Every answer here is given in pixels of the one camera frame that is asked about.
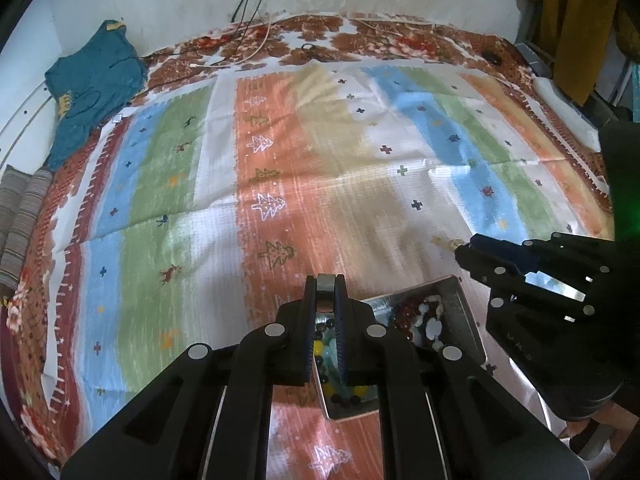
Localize silver metal tin box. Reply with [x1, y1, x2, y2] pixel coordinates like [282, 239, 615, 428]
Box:
[311, 274, 488, 424]

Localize red multicolour bead bracelet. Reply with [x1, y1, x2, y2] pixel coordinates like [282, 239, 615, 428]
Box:
[389, 296, 426, 346]

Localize yellow brown bead bracelet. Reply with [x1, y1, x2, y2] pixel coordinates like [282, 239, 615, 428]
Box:
[311, 324, 374, 409]

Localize teal shirt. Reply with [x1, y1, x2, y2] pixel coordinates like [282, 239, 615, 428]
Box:
[44, 20, 148, 171]

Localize green jade bangle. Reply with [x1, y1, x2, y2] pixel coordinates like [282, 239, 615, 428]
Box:
[314, 335, 337, 365]

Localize striped brown cushion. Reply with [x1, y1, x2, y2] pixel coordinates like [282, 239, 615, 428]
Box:
[1, 165, 53, 290]

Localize pale shell bead bracelet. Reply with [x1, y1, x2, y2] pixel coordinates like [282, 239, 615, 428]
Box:
[414, 294, 446, 351]

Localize colourful striped woven mat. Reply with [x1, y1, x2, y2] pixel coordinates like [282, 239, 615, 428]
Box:
[41, 56, 614, 480]

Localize white charging cable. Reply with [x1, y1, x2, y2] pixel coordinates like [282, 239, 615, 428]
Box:
[188, 14, 436, 68]

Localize mustard yellow hanging cloth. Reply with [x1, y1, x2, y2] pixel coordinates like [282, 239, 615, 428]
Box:
[528, 0, 639, 105]

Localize black scissors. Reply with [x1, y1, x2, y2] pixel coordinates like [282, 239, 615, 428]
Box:
[300, 44, 333, 63]

